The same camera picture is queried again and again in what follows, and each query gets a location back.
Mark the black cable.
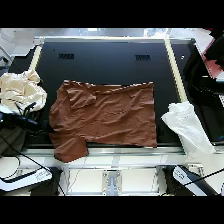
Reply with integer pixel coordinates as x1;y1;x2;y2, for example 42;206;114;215
183;167;224;186
0;134;54;175

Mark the brown T-shirt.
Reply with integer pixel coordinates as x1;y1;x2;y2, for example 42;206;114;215
48;79;158;164

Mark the cream garment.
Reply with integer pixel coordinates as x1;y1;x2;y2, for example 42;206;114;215
0;69;48;113

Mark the white garment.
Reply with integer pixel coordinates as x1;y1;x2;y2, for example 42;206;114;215
161;100;217;160

